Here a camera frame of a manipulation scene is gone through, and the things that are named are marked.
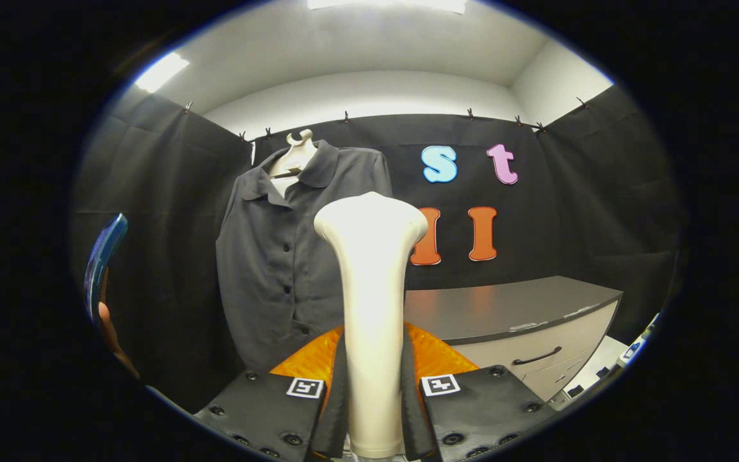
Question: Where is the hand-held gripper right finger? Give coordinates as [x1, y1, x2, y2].
[402, 321, 559, 459]

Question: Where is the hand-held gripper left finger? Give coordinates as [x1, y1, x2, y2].
[193, 324, 348, 462]

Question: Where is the white garment steamer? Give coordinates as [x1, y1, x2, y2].
[314, 191, 429, 459]

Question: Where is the grey button shirt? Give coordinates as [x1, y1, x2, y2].
[216, 140, 394, 373]

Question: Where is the cream clothes hanger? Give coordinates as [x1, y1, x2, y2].
[268, 129, 319, 179]

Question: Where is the grey top drawer cabinet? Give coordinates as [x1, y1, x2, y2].
[403, 276, 624, 404]

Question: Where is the white side desk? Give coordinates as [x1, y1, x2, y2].
[549, 335, 632, 406]

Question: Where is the small white blue device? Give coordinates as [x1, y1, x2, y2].
[620, 339, 645, 368]

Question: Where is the black backdrop cloth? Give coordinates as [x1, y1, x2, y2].
[69, 83, 684, 411]

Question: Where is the blue smartphone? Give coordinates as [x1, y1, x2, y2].
[84, 213, 130, 325]

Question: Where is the row of black cloth clips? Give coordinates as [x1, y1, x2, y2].
[182, 96, 590, 141]

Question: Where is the narrow ceiling light panel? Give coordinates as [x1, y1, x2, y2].
[133, 51, 191, 94]

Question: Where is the large ceiling light panel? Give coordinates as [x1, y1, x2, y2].
[307, 0, 468, 15]

